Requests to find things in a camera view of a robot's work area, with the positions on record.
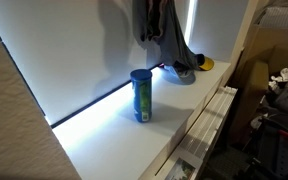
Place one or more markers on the blue cylindrical container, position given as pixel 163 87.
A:
pixel 141 96

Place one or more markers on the white crumpled item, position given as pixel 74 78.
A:
pixel 280 76

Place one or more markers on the black perforated panel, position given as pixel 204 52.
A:
pixel 280 156

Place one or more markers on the light blue cap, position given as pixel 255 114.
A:
pixel 184 78

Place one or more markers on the printed photo card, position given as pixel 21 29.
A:
pixel 180 170

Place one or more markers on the dark blind bottom rail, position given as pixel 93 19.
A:
pixel 110 91

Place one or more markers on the dark red cap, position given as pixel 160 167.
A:
pixel 161 65

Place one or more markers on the yellow and black cap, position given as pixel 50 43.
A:
pixel 207 63

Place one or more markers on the white perforated radiator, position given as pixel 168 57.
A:
pixel 204 123

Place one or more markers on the large cardboard box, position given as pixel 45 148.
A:
pixel 254 83

